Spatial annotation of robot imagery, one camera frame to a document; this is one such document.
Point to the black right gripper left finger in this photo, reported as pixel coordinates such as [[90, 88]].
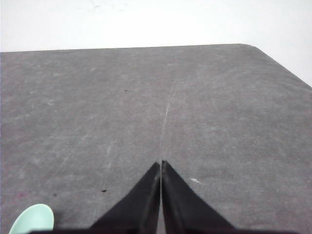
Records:
[[137, 212]]

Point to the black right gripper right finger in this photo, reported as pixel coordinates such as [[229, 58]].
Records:
[[184, 211]]

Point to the mint green plastic spoon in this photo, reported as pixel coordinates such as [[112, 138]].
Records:
[[38, 217]]

